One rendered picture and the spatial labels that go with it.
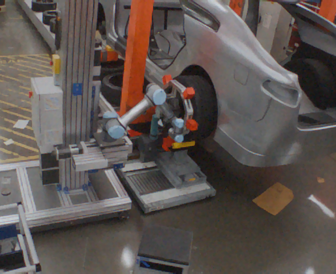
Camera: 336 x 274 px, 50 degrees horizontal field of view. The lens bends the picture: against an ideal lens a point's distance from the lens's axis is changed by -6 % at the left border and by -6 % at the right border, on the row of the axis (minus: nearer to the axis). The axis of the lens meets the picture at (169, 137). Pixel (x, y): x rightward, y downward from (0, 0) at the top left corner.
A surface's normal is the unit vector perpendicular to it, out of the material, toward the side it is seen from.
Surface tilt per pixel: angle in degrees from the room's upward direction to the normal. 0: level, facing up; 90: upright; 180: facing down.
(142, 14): 90
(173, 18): 87
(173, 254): 0
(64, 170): 90
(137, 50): 90
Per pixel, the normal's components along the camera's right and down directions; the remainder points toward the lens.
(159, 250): 0.15, -0.86
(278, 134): -0.04, 0.50
